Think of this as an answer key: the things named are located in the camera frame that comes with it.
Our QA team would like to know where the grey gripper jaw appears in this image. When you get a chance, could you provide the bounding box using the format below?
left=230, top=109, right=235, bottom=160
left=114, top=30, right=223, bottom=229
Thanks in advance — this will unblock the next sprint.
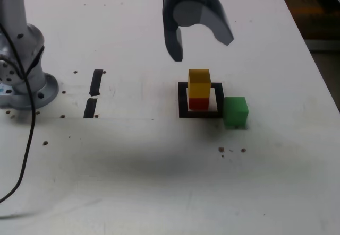
left=161, top=6, right=184, bottom=63
left=172, top=0, right=235, bottom=46

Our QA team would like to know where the yellow cube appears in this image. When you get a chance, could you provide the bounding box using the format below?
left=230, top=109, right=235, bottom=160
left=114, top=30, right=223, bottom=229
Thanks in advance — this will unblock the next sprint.
left=188, top=69, right=213, bottom=99

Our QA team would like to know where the red cube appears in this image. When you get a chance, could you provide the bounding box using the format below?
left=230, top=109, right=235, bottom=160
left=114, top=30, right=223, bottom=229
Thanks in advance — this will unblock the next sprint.
left=188, top=95, right=210, bottom=111

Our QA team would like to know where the green cube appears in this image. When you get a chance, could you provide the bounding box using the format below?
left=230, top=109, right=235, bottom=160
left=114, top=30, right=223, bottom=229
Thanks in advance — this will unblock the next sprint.
left=222, top=96, right=250, bottom=129

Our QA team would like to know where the black tape square outline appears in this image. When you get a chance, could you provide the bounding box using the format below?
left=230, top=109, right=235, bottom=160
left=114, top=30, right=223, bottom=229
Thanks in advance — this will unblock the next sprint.
left=177, top=82, right=223, bottom=119

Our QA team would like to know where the black tape strip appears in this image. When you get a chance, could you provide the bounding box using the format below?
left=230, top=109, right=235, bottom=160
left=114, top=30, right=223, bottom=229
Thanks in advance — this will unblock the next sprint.
left=83, top=69, right=104, bottom=119

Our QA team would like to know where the black cable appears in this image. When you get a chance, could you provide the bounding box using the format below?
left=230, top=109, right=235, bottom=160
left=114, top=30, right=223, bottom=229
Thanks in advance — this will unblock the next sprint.
left=0, top=22, right=36, bottom=204

